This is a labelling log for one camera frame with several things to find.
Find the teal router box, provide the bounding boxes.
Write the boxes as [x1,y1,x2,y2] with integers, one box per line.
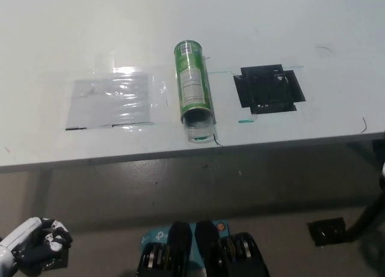
[140,219,231,266]

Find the black table leg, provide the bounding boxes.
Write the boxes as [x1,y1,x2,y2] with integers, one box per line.
[344,138,385,240]

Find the laminated paper sheet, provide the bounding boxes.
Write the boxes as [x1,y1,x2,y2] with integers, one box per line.
[65,73,153,130]

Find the green chips can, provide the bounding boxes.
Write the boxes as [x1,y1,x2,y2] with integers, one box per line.
[173,40,217,124]

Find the clear plastic chips tray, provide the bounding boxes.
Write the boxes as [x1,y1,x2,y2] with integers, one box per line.
[182,108,217,145]

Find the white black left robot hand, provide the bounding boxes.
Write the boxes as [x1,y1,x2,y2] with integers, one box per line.
[0,216,73,265]

